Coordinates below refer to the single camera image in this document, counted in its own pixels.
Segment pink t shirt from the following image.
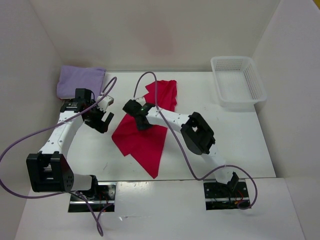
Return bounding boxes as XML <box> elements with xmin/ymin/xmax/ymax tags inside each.
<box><xmin>111</xmin><ymin>80</ymin><xmax>177</xmax><ymax>179</ymax></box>

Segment lavender t shirt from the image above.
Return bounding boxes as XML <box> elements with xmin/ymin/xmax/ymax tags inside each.
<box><xmin>56</xmin><ymin>65</ymin><xmax>107</xmax><ymax>99</ymax></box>

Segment white t shirt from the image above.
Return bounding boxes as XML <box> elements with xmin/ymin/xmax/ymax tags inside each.
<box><xmin>60</xmin><ymin>98</ymin><xmax>74</xmax><ymax>102</ymax></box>

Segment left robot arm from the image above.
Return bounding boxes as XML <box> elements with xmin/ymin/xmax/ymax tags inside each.
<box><xmin>26</xmin><ymin>88</ymin><xmax>114</xmax><ymax>200</ymax></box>

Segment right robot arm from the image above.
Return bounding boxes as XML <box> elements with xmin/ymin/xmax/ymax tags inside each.
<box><xmin>122</xmin><ymin>99</ymin><xmax>239</xmax><ymax>197</ymax></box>

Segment white laundry basket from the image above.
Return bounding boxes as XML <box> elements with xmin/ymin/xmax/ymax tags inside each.
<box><xmin>210</xmin><ymin>56</ymin><xmax>267</xmax><ymax>110</ymax></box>

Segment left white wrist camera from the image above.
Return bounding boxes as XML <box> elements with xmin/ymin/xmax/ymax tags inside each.
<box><xmin>97</xmin><ymin>95</ymin><xmax>114</xmax><ymax>112</ymax></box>

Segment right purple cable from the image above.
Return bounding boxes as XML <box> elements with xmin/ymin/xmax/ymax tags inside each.
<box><xmin>133</xmin><ymin>71</ymin><xmax>259</xmax><ymax>210</ymax></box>

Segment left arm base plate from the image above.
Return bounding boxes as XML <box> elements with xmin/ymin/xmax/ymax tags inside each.
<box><xmin>68</xmin><ymin>181</ymin><xmax>117</xmax><ymax>213</ymax></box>

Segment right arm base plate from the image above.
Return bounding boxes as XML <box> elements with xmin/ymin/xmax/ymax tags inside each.
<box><xmin>203</xmin><ymin>180</ymin><xmax>251</xmax><ymax>211</ymax></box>

